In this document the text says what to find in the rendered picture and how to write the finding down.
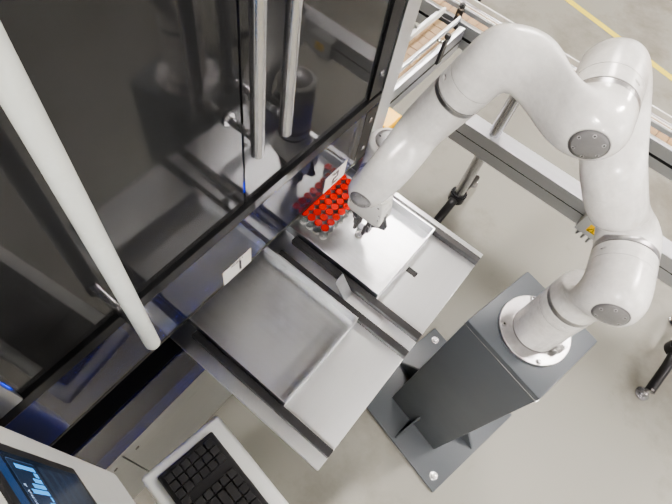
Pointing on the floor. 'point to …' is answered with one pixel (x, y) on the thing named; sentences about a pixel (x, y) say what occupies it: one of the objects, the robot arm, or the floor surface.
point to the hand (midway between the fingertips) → (362, 224)
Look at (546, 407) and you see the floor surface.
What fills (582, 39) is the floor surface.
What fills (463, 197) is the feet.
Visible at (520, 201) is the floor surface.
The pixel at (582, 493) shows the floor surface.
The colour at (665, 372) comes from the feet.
